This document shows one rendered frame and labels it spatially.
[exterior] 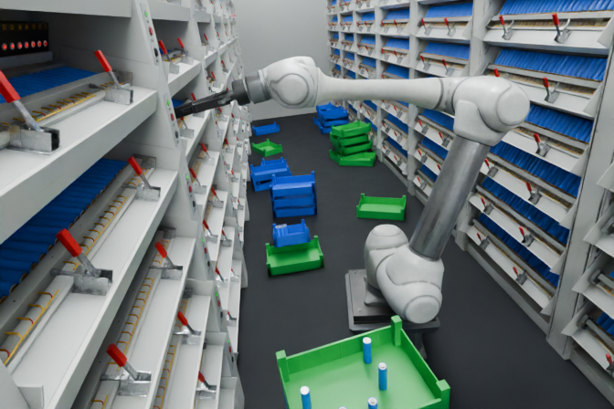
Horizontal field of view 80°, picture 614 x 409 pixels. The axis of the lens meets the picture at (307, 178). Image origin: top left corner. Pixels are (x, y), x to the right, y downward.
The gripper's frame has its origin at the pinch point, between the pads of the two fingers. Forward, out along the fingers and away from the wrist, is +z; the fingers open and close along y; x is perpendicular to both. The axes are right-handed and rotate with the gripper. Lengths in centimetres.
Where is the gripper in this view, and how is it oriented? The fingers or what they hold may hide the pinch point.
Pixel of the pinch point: (182, 110)
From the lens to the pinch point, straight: 115.9
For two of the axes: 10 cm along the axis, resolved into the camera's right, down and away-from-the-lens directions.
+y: -1.3, -3.8, 9.1
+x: -2.7, -8.7, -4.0
